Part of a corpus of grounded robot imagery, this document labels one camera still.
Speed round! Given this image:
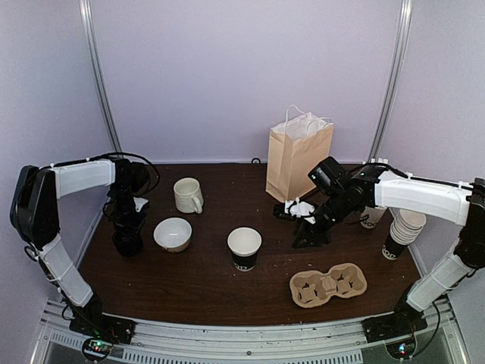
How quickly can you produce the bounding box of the white ceramic bowl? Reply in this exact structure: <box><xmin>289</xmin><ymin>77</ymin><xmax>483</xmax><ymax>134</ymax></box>
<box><xmin>153</xmin><ymin>217</ymin><xmax>192</xmax><ymax>253</ymax></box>

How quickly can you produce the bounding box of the aluminium front rail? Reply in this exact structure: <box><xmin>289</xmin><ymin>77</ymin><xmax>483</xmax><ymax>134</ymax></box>
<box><xmin>27</xmin><ymin>299</ymin><xmax>472</xmax><ymax>363</ymax></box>

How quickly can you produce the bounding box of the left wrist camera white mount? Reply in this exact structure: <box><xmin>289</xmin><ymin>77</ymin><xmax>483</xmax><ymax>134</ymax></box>
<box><xmin>133</xmin><ymin>197</ymin><xmax>149</xmax><ymax>212</ymax></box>

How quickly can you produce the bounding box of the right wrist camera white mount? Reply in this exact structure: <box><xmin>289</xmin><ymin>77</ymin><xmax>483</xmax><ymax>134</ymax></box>
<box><xmin>273</xmin><ymin>198</ymin><xmax>316</xmax><ymax>224</ymax></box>

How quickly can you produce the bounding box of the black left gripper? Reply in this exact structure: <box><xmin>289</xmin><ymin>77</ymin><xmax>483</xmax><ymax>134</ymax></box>
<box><xmin>108</xmin><ymin>184</ymin><xmax>147</xmax><ymax>241</ymax></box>

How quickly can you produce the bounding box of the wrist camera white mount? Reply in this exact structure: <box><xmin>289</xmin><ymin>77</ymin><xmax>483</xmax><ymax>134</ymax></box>
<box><xmin>133</xmin><ymin>197</ymin><xmax>149</xmax><ymax>212</ymax></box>
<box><xmin>273</xmin><ymin>198</ymin><xmax>316</xmax><ymax>224</ymax></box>

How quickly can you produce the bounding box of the cardboard two-cup carrier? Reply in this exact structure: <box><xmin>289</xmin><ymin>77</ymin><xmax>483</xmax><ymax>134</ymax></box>
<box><xmin>289</xmin><ymin>263</ymin><xmax>368</xmax><ymax>309</ymax></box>

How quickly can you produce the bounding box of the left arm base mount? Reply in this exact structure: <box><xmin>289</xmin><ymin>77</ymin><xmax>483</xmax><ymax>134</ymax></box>
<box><xmin>69</xmin><ymin>315</ymin><xmax>136</xmax><ymax>344</ymax></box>

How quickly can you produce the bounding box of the white cup holding straws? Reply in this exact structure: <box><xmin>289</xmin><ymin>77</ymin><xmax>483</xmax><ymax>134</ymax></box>
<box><xmin>360</xmin><ymin>206</ymin><xmax>386</xmax><ymax>229</ymax></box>

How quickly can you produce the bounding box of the brown paper bag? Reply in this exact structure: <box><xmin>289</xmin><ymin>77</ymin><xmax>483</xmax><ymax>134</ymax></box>
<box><xmin>266</xmin><ymin>105</ymin><xmax>333</xmax><ymax>202</ymax></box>

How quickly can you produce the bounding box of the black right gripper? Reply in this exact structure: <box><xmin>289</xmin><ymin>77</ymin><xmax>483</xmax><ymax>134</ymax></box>
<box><xmin>292</xmin><ymin>190</ymin><xmax>352</xmax><ymax>249</ymax></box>

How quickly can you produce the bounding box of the left aluminium frame post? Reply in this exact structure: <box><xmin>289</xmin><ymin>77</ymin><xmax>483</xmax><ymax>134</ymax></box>
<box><xmin>79</xmin><ymin>0</ymin><xmax>122</xmax><ymax>152</ymax></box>

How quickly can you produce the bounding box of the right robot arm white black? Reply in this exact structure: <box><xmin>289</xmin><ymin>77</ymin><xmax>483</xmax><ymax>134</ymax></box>
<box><xmin>283</xmin><ymin>157</ymin><xmax>484</xmax><ymax>335</ymax></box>

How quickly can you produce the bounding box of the right aluminium frame post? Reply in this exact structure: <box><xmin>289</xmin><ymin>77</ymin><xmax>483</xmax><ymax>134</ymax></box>
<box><xmin>368</xmin><ymin>0</ymin><xmax>414</xmax><ymax>160</ymax></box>

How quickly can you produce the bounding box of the white ceramic mug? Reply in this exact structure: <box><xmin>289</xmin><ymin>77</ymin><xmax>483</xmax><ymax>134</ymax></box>
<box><xmin>173</xmin><ymin>177</ymin><xmax>204</xmax><ymax>214</ymax></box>

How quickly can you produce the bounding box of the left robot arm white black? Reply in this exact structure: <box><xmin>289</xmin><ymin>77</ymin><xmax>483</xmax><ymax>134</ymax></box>
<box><xmin>10</xmin><ymin>152</ymin><xmax>160</xmax><ymax>337</ymax></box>

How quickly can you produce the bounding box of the black paper coffee cup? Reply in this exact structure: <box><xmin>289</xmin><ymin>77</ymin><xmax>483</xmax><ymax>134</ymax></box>
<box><xmin>227</xmin><ymin>227</ymin><xmax>262</xmax><ymax>271</ymax></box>

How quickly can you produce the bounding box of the stack of black lids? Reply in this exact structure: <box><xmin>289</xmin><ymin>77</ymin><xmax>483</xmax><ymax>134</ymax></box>
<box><xmin>112</xmin><ymin>232</ymin><xmax>143</xmax><ymax>257</ymax></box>

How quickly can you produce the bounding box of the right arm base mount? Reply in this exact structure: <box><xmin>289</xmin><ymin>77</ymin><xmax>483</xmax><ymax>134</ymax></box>
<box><xmin>361</xmin><ymin>313</ymin><xmax>428</xmax><ymax>343</ymax></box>

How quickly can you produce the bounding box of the wrapped white straws bundle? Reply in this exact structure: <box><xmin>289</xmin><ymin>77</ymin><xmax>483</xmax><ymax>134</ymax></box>
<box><xmin>370</xmin><ymin>158</ymin><xmax>389</xmax><ymax>165</ymax></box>

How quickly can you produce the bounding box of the stack of paper cups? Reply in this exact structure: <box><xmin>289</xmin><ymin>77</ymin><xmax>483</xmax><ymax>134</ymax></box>
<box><xmin>381</xmin><ymin>209</ymin><xmax>427</xmax><ymax>261</ymax></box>

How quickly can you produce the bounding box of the aluminium frame post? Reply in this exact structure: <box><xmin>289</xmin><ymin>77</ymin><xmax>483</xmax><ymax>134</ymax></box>
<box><xmin>79</xmin><ymin>0</ymin><xmax>122</xmax><ymax>152</ymax></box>
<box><xmin>368</xmin><ymin>0</ymin><xmax>414</xmax><ymax>160</ymax></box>

